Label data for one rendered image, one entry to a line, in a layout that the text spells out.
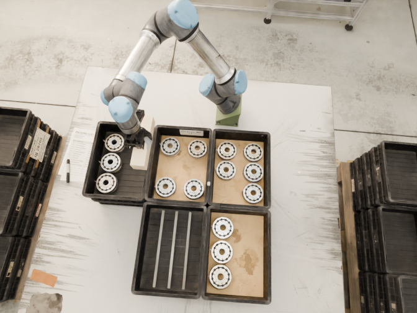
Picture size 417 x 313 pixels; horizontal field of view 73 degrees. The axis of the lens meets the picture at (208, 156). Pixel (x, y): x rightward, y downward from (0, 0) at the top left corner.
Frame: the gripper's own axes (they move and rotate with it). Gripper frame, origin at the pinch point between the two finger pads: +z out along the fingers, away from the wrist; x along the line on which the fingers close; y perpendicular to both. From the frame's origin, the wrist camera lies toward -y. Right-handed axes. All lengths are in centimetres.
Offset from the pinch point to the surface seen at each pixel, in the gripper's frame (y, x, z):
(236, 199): 17, 46, 26
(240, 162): -3, 47, 26
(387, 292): 56, 139, 61
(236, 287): 58, 48, 25
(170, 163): 1.0, 9.5, 25.7
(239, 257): 45, 49, 26
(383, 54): -155, 189, 109
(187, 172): 5.3, 19.0, 25.7
